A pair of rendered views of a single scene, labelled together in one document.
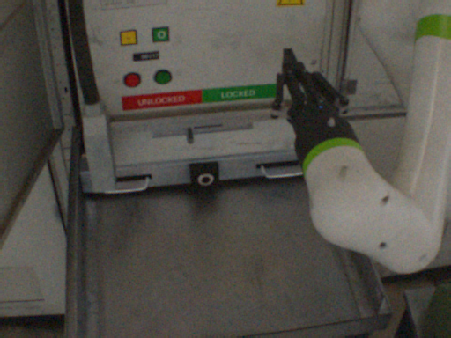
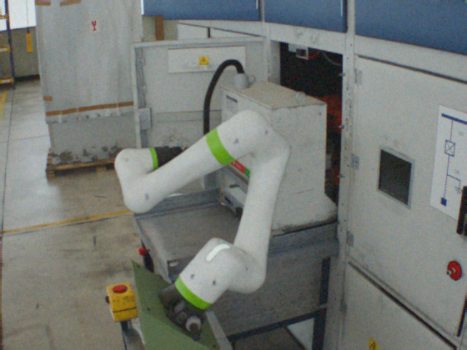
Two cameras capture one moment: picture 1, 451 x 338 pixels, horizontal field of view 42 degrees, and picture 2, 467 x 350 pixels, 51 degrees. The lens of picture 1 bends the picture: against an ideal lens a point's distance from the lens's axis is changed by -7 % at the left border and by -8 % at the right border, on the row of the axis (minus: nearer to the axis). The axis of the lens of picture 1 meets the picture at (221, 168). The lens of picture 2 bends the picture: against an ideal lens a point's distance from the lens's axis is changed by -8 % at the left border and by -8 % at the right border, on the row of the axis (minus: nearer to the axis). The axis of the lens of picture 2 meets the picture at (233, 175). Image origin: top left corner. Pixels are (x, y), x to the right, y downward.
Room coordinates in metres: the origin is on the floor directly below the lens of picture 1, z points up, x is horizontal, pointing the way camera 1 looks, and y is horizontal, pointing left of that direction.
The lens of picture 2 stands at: (0.51, -1.89, 1.80)
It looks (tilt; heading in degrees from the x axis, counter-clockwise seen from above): 20 degrees down; 76
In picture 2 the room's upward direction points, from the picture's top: 2 degrees counter-clockwise
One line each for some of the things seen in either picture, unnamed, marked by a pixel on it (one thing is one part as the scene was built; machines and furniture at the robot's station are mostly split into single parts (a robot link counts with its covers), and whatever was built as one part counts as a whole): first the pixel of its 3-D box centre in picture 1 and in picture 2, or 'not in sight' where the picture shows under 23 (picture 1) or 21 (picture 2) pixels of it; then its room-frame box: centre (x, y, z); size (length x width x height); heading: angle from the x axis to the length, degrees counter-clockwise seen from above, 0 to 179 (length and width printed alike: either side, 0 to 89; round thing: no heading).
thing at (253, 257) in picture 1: (209, 216); (228, 233); (0.95, 0.03, 0.82); 0.68 x 0.62 x 0.06; 8
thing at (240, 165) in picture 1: (203, 164); (248, 213); (1.04, 0.04, 0.90); 0.54 x 0.05 x 0.06; 98
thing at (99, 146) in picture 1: (99, 146); (210, 167); (0.92, 0.24, 1.04); 0.08 x 0.05 x 0.17; 8
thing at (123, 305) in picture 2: not in sight; (122, 302); (0.48, -0.43, 0.85); 0.08 x 0.08 x 0.10; 8
